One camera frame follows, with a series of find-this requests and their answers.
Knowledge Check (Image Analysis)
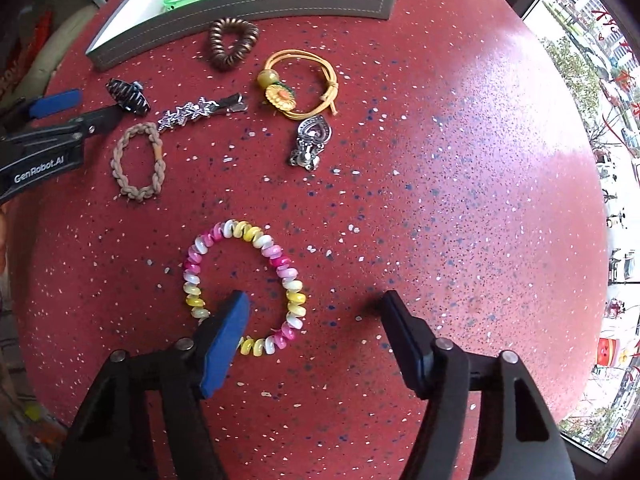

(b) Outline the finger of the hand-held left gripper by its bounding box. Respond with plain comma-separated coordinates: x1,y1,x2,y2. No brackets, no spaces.
0,104,126,148
0,88,84,128

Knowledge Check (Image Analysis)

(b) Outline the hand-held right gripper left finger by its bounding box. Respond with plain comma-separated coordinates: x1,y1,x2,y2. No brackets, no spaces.
55,290,251,480

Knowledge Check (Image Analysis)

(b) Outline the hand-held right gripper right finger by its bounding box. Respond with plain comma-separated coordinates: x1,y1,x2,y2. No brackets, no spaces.
382,290,576,480

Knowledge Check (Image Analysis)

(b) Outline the black hair claw clip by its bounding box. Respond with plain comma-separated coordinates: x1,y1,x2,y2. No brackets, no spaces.
106,78,152,115

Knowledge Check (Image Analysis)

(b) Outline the beige braided hair tie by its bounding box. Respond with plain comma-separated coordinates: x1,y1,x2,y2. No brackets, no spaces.
110,121,167,203

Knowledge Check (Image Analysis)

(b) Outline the silver star hair clip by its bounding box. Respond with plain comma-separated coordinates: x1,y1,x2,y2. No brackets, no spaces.
157,92,249,133

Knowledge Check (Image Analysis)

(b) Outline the pink yellow spiral bracelet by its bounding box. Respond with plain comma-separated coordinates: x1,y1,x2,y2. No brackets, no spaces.
182,219,307,357

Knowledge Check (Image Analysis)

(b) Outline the brown spiral hair tie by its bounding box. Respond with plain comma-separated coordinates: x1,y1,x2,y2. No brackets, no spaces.
208,17,261,72

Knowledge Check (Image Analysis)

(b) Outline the grey jewelry tray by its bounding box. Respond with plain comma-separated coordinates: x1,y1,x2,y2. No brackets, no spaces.
85,0,398,72

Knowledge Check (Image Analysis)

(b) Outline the silver heart pendant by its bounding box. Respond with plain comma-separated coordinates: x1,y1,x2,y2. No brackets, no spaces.
287,114,335,172

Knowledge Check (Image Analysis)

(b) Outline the beige sofa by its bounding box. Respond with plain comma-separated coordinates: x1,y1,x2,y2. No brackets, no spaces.
10,5,101,106

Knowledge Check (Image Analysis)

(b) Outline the red printed bag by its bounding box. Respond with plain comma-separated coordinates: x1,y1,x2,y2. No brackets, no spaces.
0,7,56,106

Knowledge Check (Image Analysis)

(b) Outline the yellow cord flower bracelet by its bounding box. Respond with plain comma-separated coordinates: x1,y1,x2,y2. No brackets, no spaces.
257,50,340,121

